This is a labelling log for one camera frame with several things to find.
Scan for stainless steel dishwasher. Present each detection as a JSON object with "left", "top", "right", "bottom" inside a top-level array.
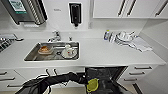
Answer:
[{"left": 82, "top": 65, "right": 128, "bottom": 94}]

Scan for stack of white bowls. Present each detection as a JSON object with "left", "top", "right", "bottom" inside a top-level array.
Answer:
[{"left": 114, "top": 30, "right": 138, "bottom": 45}]

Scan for white cup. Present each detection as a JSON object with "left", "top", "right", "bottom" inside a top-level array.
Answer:
[{"left": 61, "top": 43, "right": 79, "bottom": 60}]

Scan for small sink soap pump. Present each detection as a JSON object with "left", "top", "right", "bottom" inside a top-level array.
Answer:
[{"left": 67, "top": 35, "right": 74, "bottom": 42}]

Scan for plate with orange food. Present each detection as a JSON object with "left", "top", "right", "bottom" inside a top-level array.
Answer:
[{"left": 37, "top": 45, "right": 55, "bottom": 56}]

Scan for white two-door base cabinet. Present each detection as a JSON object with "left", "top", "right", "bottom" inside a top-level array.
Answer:
[{"left": 14, "top": 66, "right": 86, "bottom": 88}]

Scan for dish soap bottle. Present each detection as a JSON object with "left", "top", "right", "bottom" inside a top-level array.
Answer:
[{"left": 102, "top": 29, "right": 111, "bottom": 42}]

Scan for chrome faucet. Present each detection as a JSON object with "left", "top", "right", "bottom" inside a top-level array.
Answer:
[{"left": 47, "top": 30, "right": 63, "bottom": 43}]

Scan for stainless steel sink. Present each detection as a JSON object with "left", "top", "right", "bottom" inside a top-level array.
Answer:
[{"left": 22, "top": 40, "right": 81, "bottom": 63}]

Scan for white drawer unit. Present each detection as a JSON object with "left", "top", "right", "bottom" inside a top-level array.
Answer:
[
  {"left": 119, "top": 64, "right": 156, "bottom": 86},
  {"left": 0, "top": 68, "right": 26, "bottom": 93}
]

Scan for black soap dispenser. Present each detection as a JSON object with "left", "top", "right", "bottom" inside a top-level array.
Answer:
[{"left": 67, "top": 2, "right": 83, "bottom": 28}]

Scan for white cloth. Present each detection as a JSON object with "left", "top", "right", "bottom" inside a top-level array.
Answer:
[{"left": 127, "top": 36, "right": 155, "bottom": 54}]

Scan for steel paper towel dispenser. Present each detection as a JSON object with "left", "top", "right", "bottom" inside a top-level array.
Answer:
[{"left": 5, "top": 0, "right": 48, "bottom": 27}]

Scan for metal base cabinet handle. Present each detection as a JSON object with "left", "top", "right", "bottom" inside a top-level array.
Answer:
[
  {"left": 52, "top": 67, "right": 58, "bottom": 76},
  {"left": 44, "top": 68, "right": 51, "bottom": 77}
]

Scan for metal drawer handle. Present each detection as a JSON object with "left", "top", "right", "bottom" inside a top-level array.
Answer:
[
  {"left": 133, "top": 65, "right": 154, "bottom": 71},
  {"left": 0, "top": 70, "right": 9, "bottom": 76},
  {"left": 122, "top": 77, "right": 139, "bottom": 82},
  {"left": 6, "top": 83, "right": 23, "bottom": 89},
  {"left": 128, "top": 71, "right": 146, "bottom": 76},
  {"left": 0, "top": 77, "right": 16, "bottom": 82}
]

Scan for small wall label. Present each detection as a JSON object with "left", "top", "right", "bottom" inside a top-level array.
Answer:
[{"left": 52, "top": 7, "right": 62, "bottom": 12}]

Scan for white wall cabinet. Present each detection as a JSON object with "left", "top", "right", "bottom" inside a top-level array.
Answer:
[{"left": 91, "top": 0, "right": 168, "bottom": 20}]

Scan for dark wall cabinet handle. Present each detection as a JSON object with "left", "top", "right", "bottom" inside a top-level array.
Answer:
[
  {"left": 154, "top": 0, "right": 168, "bottom": 18},
  {"left": 126, "top": 0, "right": 137, "bottom": 18},
  {"left": 116, "top": 0, "right": 128, "bottom": 18}
]

